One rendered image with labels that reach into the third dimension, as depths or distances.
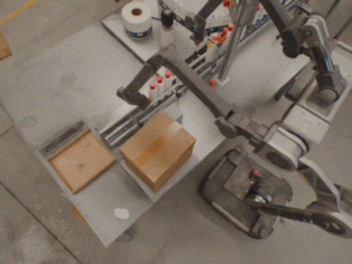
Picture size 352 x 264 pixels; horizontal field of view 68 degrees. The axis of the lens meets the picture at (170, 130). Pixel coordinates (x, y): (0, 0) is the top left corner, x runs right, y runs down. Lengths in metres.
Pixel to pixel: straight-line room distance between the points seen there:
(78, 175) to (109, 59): 0.84
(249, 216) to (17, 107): 1.80
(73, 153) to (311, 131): 1.24
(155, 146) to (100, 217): 0.51
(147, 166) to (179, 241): 1.18
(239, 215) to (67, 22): 2.82
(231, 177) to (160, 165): 1.04
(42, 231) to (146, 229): 0.84
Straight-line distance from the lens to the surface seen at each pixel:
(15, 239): 2.59
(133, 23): 1.89
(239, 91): 1.84
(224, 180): 2.18
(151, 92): 1.52
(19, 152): 2.78
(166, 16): 1.70
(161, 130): 1.30
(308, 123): 1.00
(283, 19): 1.26
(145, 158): 1.25
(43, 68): 2.04
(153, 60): 1.02
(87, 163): 1.61
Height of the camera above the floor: 2.31
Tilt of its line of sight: 65 degrees down
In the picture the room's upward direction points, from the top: 4 degrees clockwise
